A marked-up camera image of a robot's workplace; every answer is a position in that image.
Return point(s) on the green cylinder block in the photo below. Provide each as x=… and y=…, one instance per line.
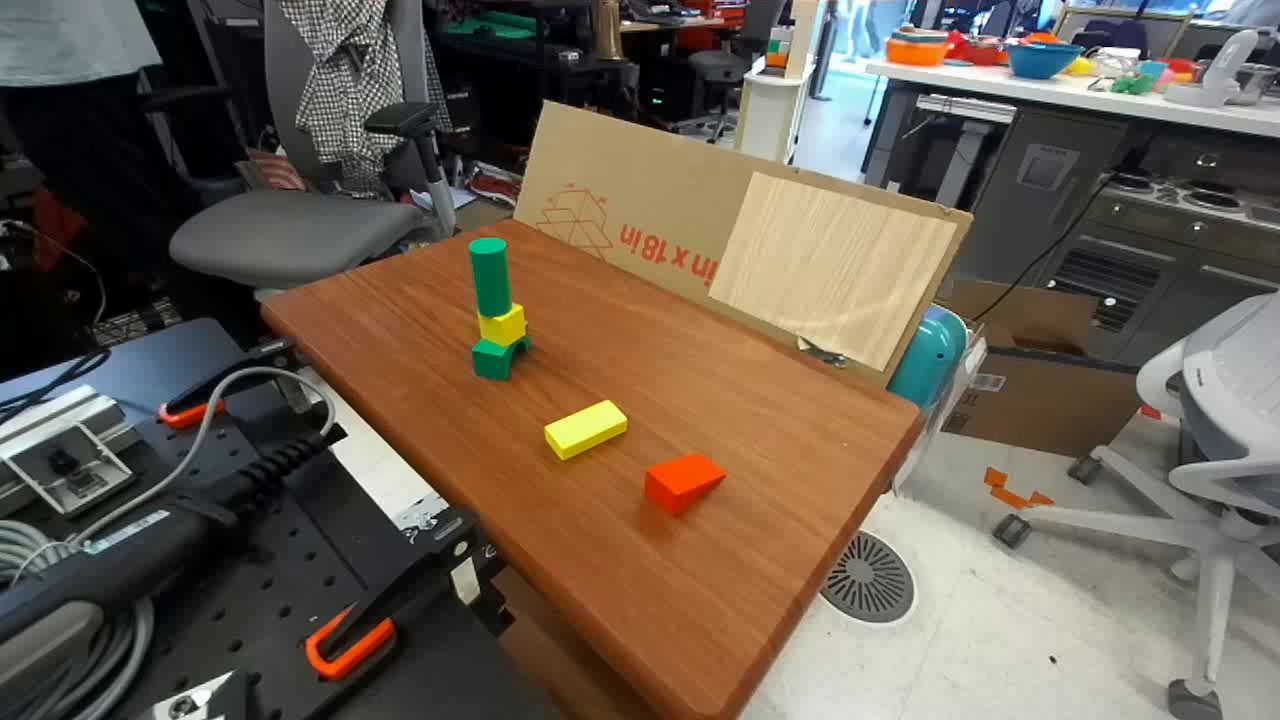
x=489, y=277

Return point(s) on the yellow cuboid block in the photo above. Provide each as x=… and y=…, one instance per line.
x=586, y=431

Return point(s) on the orange wedge block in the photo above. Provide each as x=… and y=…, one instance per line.
x=677, y=480

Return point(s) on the yellow cube block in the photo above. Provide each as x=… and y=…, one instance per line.
x=506, y=326

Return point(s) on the cardboard box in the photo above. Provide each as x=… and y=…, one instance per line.
x=624, y=186

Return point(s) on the light wooden panel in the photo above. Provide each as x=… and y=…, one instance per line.
x=825, y=260

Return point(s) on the teal plastic container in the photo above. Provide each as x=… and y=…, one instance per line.
x=927, y=357

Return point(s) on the round floor drain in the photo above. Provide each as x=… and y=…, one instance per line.
x=867, y=583

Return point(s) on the grey office chair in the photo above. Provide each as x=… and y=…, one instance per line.
x=286, y=234

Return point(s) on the flat brown cardboard sheet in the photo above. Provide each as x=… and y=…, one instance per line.
x=1041, y=401

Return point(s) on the patterned garment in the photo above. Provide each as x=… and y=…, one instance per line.
x=342, y=81

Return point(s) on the orange bowl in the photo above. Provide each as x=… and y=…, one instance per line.
x=919, y=55

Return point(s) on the blue bowl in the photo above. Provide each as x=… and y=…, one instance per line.
x=1041, y=61

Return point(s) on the white counter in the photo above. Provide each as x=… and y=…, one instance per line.
x=1066, y=97

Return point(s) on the grey drawer cabinet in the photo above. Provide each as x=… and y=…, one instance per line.
x=1172, y=255

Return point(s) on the grey plate with black marker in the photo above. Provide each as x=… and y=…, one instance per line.
x=62, y=462

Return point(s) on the white office chair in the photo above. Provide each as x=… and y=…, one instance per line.
x=1233, y=401

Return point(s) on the person in grey shirt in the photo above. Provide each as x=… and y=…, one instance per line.
x=66, y=40

